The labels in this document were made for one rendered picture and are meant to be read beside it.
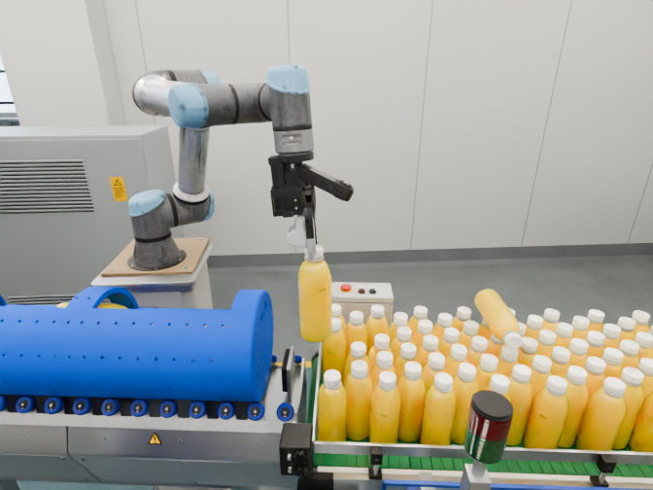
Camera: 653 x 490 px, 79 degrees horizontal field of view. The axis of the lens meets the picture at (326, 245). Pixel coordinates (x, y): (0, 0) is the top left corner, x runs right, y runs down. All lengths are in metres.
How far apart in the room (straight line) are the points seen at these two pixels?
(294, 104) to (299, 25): 2.88
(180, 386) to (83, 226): 1.87
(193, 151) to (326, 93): 2.44
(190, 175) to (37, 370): 0.65
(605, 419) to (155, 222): 1.32
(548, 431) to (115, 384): 1.01
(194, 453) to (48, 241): 1.99
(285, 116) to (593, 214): 4.28
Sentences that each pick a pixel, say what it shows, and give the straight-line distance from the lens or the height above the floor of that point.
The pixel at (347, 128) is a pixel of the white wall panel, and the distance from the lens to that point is 3.65.
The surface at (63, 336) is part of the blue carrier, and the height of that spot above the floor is 1.18.
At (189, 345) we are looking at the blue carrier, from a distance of 1.00.
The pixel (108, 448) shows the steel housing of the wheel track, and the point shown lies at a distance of 1.29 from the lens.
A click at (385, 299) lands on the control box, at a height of 1.09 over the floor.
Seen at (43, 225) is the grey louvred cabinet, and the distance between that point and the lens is 2.89.
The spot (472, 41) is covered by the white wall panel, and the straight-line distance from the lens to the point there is 3.90.
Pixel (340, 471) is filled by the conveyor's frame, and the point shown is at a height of 0.90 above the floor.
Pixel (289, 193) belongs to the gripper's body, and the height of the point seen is 1.53.
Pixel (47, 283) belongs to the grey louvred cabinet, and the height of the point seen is 0.55.
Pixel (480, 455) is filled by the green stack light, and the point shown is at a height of 1.17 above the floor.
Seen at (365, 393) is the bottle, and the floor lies 1.05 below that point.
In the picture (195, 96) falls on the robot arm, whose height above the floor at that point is 1.71.
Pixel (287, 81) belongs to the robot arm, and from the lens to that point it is 0.75.
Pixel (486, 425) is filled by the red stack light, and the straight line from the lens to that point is 0.72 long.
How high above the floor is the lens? 1.74
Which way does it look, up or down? 23 degrees down
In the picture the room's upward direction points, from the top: straight up
